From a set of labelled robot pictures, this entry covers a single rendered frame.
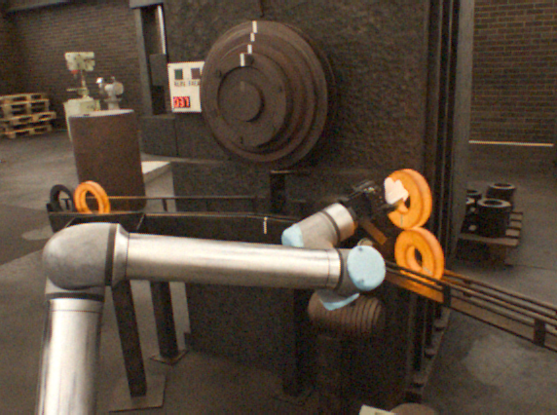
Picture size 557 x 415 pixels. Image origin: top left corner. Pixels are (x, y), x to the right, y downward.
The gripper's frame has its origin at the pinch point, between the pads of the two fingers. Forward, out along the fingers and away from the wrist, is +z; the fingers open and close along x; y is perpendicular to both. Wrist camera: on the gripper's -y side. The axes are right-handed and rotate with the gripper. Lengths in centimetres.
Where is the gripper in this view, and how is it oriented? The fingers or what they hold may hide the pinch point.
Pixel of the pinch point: (405, 192)
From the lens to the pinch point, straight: 131.2
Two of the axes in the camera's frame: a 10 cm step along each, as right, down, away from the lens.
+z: 8.4, -4.4, 3.2
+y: -2.9, -8.7, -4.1
